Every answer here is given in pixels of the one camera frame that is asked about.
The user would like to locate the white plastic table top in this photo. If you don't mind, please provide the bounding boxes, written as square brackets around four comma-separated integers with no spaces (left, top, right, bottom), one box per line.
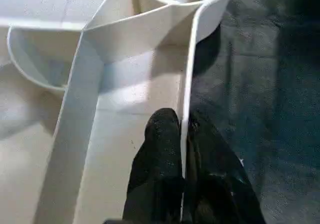
[0,0,238,224]

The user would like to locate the black work mat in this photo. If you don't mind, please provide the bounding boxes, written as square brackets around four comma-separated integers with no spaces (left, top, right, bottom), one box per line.
[182,0,320,224]

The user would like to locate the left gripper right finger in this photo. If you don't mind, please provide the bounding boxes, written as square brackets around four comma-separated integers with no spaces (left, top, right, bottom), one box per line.
[187,112,266,224]

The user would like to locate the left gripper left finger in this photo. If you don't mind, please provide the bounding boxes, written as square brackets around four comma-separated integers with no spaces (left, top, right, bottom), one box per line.
[122,108,185,224]

